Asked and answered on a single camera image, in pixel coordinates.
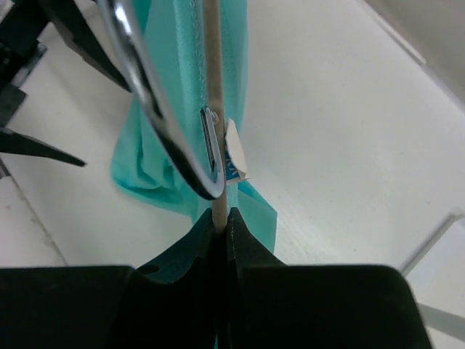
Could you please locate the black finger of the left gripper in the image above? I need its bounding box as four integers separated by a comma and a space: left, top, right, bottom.
1, 127, 86, 167
39, 0, 130, 92

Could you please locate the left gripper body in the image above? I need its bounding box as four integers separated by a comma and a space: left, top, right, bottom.
1, 1, 47, 127

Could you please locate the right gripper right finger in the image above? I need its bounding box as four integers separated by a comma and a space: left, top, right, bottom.
226, 209, 431, 348

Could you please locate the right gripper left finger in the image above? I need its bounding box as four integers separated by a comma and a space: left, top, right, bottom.
1, 210, 216, 348

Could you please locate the metal clothes hanger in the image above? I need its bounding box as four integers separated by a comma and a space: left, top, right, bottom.
97, 0, 230, 237

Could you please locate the teal t shirt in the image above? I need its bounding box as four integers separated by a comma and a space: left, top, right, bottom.
108, 0, 279, 349

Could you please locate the white and chrome clothes rack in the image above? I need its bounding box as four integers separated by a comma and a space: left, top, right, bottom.
403, 214, 464, 342

